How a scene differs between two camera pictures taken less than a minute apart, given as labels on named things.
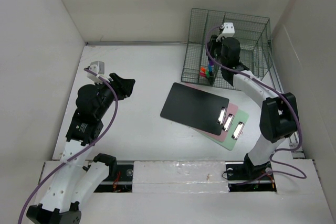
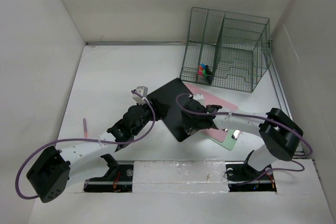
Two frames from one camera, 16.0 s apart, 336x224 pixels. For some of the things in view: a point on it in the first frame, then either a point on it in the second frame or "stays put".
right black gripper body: (215, 49) → (195, 124)
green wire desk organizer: (254, 35) stays put
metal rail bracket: (298, 153) stays put
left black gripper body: (107, 95) → (147, 116)
